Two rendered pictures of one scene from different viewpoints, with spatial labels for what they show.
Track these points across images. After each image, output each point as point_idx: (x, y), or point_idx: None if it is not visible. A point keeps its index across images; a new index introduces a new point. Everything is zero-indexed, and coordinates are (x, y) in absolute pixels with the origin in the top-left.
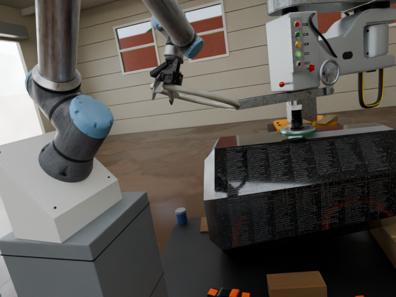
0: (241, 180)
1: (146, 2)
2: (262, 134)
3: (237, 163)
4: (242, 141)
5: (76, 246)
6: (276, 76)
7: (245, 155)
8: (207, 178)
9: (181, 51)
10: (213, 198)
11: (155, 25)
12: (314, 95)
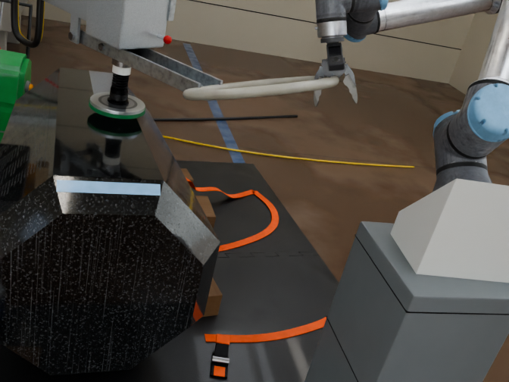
0: (192, 201)
1: (451, 17)
2: (73, 134)
3: (176, 183)
4: (117, 154)
5: None
6: (137, 24)
7: (163, 167)
8: (187, 233)
9: (362, 35)
10: (217, 244)
11: (386, 7)
12: None
